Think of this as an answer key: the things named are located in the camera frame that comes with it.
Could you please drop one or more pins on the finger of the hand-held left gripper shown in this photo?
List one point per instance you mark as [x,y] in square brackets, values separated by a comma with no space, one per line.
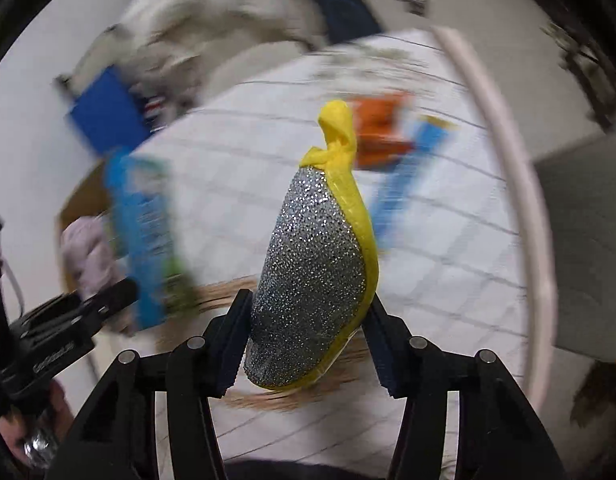
[115,297]

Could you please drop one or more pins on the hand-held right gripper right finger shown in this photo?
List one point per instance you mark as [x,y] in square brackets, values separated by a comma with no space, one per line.
[386,362]

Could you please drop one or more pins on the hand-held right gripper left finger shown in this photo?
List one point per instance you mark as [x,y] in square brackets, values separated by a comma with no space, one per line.
[233,352]

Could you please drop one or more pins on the yellow silver scrub sponge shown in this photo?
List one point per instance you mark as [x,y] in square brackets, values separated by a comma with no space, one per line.
[313,270]

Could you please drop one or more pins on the person's left hand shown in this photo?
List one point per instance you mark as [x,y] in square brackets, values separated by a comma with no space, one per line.
[35,435]

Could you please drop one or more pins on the pink cloth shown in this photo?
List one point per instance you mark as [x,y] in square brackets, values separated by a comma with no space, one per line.
[88,255]

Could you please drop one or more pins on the blue green packet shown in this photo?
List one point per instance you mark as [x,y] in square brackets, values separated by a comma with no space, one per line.
[140,240]

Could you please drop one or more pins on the cardboard box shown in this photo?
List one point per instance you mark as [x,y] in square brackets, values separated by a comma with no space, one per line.
[83,195]

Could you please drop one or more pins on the blue box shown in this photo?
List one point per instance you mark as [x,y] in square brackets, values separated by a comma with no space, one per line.
[108,110]

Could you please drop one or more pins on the blue yellow packet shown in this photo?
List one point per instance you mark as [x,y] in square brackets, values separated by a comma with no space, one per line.
[412,175]

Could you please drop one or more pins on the grey box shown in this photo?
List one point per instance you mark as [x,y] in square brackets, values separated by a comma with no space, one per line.
[582,250]

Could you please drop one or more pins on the orange packet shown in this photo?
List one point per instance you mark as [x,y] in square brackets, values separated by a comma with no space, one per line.
[380,132]

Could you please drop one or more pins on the white fluffy cloth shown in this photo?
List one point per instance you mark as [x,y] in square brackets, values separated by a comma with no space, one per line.
[198,25]

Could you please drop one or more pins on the navy cloth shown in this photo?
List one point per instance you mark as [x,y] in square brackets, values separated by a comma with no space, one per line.
[338,5]

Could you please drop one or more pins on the pink bed rail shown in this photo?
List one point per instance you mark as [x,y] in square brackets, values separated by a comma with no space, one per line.
[517,200]

